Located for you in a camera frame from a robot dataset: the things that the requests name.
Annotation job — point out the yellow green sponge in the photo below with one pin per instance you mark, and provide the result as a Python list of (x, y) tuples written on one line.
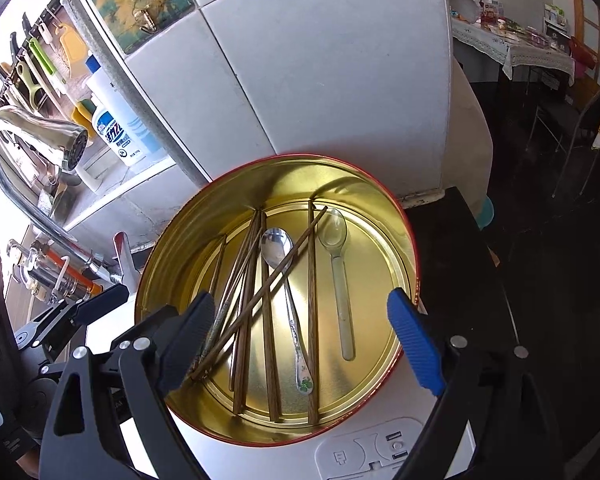
[(82, 112)]

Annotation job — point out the red and gold round tin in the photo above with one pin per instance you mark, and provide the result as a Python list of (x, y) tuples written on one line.
[(370, 260)]

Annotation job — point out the chrome water filter tap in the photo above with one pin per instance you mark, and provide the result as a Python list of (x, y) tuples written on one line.
[(45, 275)]

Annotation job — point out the white detergent bottle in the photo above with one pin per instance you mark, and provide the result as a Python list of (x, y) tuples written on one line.
[(115, 125)]

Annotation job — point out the row of hanging kitchen tools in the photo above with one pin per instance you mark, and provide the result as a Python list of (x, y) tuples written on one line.
[(15, 70)]

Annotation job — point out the metal spoon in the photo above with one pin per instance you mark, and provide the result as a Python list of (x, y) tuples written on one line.
[(277, 247)]

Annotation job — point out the red bag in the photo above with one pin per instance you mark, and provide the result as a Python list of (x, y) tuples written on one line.
[(585, 55)]

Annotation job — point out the boxes on table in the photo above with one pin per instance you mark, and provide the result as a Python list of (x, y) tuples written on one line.
[(510, 25)]

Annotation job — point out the table with lace cloth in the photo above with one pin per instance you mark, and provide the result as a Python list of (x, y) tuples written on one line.
[(520, 57)]

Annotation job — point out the white plastic board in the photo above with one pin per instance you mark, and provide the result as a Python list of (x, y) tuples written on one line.
[(280, 460)]

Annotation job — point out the orange pipe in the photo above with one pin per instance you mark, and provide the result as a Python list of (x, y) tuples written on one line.
[(90, 287)]

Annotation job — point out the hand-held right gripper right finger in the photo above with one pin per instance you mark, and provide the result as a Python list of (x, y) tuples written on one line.
[(417, 345)]

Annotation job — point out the clear plastic spoon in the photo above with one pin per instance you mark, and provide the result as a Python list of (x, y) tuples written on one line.
[(332, 232)]

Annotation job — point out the blue bucket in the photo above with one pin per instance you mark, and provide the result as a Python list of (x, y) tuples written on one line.
[(486, 212)]

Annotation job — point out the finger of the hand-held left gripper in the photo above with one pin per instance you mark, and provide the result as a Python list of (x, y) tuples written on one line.
[(110, 352), (102, 300)]

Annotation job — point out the chrome kitchen faucet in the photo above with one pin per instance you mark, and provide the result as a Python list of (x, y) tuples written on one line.
[(25, 125)]

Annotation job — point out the metal frame chair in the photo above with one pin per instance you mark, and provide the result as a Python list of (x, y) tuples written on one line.
[(580, 120)]

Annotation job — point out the brown wooden chopstick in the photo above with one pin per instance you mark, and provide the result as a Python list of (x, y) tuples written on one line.
[(241, 360), (312, 335), (250, 305), (269, 350)]

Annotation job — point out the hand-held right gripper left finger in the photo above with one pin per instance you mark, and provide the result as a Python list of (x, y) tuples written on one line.
[(185, 345)]

